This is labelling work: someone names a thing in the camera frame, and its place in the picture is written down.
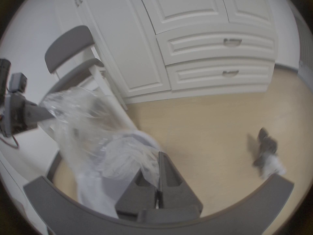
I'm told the clear plastic bag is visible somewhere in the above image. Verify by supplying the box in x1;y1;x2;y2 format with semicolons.
40;87;162;217

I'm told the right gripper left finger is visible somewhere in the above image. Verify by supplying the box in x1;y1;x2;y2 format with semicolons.
114;152;160;218

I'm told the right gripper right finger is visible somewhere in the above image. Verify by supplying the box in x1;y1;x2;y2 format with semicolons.
159;151;203;216

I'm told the white wardrobe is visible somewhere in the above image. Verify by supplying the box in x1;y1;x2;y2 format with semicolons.
70;0;280;105

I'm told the grey and white chair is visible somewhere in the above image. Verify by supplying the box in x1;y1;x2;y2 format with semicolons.
44;25;128;112

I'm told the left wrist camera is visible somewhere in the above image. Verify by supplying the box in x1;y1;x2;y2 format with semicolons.
8;72;28;93

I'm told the crumpled white paper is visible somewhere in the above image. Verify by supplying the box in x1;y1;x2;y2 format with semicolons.
260;154;287;179

